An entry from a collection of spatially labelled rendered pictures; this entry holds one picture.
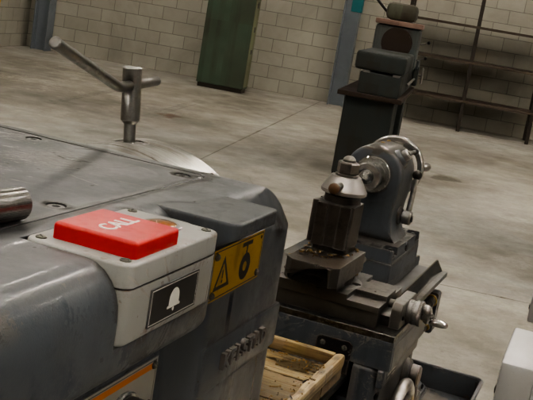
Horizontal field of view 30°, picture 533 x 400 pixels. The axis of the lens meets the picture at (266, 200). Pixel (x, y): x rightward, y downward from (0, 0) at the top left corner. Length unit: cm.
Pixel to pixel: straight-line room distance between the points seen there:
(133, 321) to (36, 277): 8
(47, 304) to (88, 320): 4
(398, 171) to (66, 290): 169
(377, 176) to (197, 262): 150
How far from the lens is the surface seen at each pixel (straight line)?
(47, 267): 58
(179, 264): 66
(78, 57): 97
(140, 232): 63
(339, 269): 161
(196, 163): 114
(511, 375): 101
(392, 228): 226
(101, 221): 65
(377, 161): 221
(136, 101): 114
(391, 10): 988
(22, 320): 53
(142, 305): 62
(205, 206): 79
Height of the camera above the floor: 142
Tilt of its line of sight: 11 degrees down
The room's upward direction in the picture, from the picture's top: 10 degrees clockwise
